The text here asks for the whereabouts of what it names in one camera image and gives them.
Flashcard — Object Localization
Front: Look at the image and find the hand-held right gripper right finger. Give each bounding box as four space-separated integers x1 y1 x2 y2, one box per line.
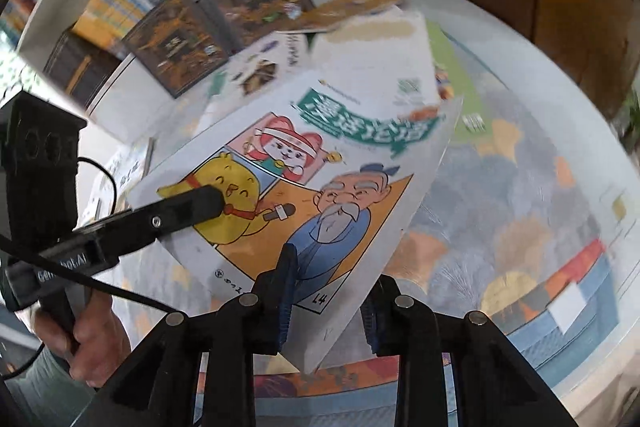
360 274 576 427

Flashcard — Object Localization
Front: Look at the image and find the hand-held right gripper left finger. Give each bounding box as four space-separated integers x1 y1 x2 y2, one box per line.
75 243 299 427

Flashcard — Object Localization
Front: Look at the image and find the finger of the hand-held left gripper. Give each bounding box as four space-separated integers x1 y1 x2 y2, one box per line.
100 186 227 259

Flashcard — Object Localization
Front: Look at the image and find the white cartoon cover book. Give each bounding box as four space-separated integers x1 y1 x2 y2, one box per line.
125 72 463 373

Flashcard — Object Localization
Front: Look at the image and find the white picture cover book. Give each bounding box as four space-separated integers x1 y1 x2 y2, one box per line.
205 31 313 118

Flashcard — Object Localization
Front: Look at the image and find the white back cover book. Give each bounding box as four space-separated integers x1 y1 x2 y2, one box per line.
307 4 443 118

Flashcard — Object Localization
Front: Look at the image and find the green landscape cover book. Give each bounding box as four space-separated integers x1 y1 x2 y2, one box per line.
425 19 491 142

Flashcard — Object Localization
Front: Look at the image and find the orange brown cover book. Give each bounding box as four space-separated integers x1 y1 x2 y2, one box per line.
295 0 406 35

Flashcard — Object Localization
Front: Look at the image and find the person's left forearm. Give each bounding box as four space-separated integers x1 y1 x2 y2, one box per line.
7 347 108 427

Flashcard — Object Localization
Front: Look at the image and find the row of yellow orange books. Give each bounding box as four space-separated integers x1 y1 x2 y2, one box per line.
70 0 193 60

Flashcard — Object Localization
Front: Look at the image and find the person's left hand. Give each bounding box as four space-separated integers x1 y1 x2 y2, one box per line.
32 291 134 388

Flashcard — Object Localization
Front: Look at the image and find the colourful printed sheet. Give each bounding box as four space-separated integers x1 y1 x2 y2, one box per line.
250 177 640 408

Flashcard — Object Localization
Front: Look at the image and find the green potted plant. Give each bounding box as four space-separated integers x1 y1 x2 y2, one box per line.
617 89 640 148

